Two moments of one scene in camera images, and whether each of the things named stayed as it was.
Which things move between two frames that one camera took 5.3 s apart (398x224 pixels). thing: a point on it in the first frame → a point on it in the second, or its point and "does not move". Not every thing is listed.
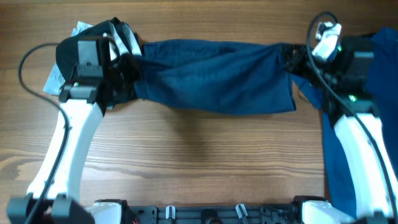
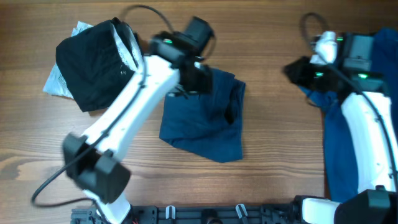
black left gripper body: (124, 73) → (199, 81)
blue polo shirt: (384, 80) does not move
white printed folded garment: (55, 81) does not move
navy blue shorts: (219, 78) → (208, 124)
